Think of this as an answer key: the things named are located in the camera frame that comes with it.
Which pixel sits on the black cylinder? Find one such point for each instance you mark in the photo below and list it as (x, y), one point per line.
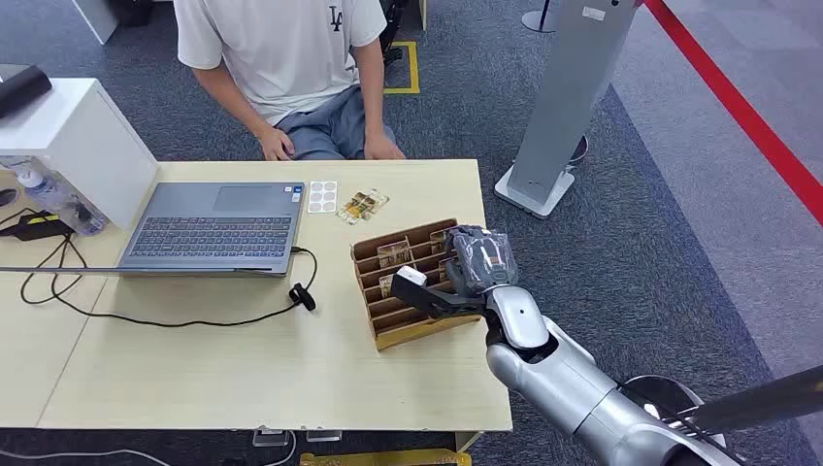
(22, 90)

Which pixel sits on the yellow taped object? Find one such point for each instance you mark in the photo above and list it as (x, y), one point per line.
(386, 458)

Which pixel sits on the person's left hand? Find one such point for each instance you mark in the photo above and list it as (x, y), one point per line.
(380, 149)

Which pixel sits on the black power adapter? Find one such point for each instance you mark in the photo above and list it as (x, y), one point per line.
(35, 226)

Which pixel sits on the black mouse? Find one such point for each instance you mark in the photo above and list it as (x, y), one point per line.
(6, 197)

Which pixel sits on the metal table bracket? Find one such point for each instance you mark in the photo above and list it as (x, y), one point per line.
(270, 438)
(323, 436)

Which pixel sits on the clear plastic water bottle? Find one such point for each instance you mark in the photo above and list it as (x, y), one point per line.
(61, 202)

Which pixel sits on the pale table leg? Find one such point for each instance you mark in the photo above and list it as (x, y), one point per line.
(466, 441)

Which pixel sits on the pale wrist camera black mount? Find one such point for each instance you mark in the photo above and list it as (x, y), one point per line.
(424, 297)

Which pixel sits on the person's left forearm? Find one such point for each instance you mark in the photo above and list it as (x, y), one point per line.
(370, 103)

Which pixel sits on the person's right hand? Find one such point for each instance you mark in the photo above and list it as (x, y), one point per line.
(276, 145)

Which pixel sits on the grey open laptop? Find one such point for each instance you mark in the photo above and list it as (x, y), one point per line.
(212, 228)

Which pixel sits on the dark robot bar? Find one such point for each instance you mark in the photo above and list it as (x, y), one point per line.
(765, 402)

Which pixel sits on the dark shoe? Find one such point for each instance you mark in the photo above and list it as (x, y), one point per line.
(580, 149)

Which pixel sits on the grey standing kiosk pillar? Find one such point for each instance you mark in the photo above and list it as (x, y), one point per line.
(566, 103)

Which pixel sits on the white sheet with round stickers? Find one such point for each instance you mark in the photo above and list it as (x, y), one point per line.
(322, 196)

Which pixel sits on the white furniture block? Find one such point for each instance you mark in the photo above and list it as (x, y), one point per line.
(96, 18)

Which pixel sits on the chrome robot shoulder dome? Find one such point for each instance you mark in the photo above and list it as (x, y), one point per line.
(662, 395)

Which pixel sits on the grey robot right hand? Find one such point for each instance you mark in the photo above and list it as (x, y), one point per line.
(482, 260)

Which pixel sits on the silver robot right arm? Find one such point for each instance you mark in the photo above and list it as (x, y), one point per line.
(566, 379)

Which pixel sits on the round grey stand base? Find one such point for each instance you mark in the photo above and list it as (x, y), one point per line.
(537, 20)

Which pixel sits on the brown cardboard card organizer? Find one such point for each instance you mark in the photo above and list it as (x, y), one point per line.
(398, 321)

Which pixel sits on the person's right forearm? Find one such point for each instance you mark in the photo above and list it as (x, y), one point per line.
(241, 106)

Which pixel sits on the person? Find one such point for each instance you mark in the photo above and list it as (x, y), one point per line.
(283, 51)

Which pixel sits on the white box cabinet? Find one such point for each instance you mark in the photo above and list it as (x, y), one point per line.
(90, 141)

